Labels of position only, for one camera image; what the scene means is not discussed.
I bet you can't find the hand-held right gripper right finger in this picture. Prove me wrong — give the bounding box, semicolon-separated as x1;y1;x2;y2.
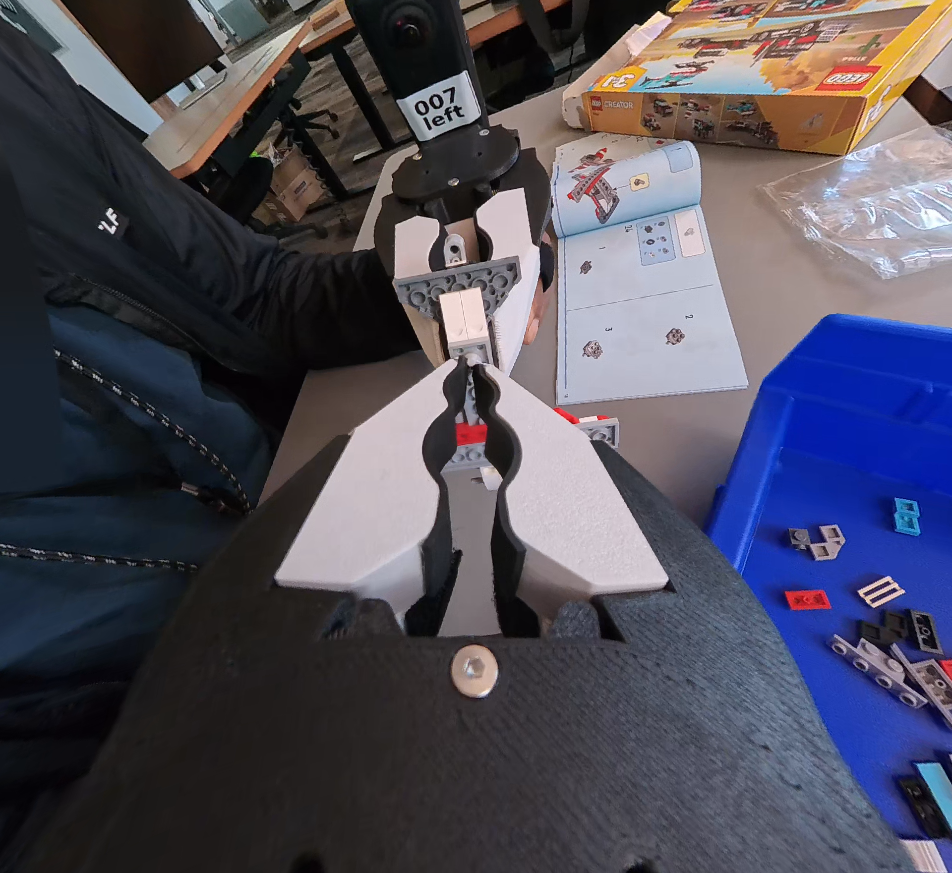
476;358;672;640

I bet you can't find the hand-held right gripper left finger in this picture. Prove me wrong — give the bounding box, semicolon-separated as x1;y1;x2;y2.
274;358;475;632

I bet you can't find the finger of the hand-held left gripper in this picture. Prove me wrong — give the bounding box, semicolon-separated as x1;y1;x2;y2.
474;187;542;374
392;215;451;364

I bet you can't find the red grey brick assembly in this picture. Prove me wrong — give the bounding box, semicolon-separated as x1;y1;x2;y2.
440;367;620;491

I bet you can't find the grey winged toy brick model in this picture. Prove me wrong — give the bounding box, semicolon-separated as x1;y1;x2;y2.
394;232;523;370

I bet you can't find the person's left forearm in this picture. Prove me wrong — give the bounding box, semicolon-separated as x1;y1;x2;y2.
223;241;428;376

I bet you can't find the person's left hand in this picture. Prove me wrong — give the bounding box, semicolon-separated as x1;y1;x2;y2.
523;284;555;346

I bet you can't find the cardboard box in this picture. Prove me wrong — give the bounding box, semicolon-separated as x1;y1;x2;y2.
253;144;328;223

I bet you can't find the black office chair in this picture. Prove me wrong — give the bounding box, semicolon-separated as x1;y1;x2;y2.
283;96;343;141

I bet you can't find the building instruction booklet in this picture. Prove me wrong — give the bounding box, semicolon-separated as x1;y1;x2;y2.
550;139;750;406

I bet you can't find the blue plastic bin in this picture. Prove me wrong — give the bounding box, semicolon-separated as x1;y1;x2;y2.
703;313;952;859

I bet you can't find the yellow toy brick box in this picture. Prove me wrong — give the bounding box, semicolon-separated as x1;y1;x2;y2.
561;0;952;156

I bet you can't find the person's dark jacket torso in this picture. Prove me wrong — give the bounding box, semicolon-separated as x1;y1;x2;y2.
0;18;313;815

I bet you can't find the pile of small loose bricks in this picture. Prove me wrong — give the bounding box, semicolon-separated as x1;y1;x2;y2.
784;497;952;840

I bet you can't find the clear plastic bag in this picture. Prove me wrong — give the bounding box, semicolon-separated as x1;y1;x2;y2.
759;125;952;281

